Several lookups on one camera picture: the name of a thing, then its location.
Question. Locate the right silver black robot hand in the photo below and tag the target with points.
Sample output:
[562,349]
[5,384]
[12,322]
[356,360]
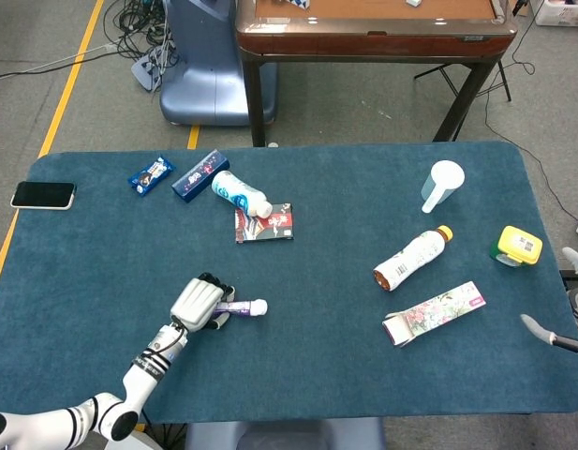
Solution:
[541,328]

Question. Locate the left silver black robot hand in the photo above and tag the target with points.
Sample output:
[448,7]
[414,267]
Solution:
[195,300]

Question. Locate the purple white tube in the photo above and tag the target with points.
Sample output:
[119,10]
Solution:
[251,307]

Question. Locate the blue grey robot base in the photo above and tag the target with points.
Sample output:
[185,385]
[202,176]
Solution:
[288,436]

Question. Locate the floral long box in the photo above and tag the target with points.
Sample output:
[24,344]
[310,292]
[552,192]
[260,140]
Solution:
[434,314]

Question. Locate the white orange-capped bottle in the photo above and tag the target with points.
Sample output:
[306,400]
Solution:
[410,258]

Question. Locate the yellow lidded green container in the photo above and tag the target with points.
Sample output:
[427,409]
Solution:
[518,244]

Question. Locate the red black card box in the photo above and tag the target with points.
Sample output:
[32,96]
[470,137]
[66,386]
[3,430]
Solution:
[265,227]

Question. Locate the white bottle with blue print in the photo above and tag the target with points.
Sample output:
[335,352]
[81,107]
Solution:
[237,192]

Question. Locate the blue felt table cloth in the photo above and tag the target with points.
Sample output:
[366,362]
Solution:
[316,281]

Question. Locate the dark blue rectangular box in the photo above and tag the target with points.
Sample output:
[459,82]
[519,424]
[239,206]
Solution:
[199,175]

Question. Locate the blue cookie snack packet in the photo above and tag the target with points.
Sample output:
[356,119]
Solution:
[150,175]

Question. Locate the black smartphone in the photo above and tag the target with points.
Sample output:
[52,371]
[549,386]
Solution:
[42,194]

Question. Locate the grey power strip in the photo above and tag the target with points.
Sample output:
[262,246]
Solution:
[145,70]

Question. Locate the brown wooden mahjong table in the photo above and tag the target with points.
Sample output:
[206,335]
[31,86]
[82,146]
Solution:
[363,44]

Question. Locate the blue white snake puzzle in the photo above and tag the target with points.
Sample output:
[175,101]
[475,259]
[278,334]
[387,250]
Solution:
[298,4]

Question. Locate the white storage box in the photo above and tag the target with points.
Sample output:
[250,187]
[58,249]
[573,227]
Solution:
[565,14]

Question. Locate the blue grey machine pedestal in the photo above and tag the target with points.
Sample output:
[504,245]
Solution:
[204,84]

